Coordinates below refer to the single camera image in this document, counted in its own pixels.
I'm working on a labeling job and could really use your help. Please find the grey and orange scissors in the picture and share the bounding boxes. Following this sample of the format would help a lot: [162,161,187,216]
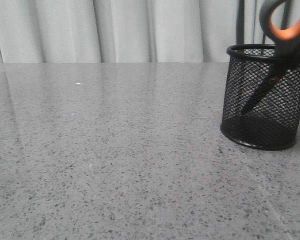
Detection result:
[241,0,300,116]

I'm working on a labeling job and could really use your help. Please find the black mesh metal bucket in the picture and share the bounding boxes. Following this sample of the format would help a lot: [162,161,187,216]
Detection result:
[220,44,300,151]

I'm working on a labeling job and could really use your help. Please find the light grey curtain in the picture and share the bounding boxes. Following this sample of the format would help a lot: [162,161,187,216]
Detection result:
[0,0,270,63]

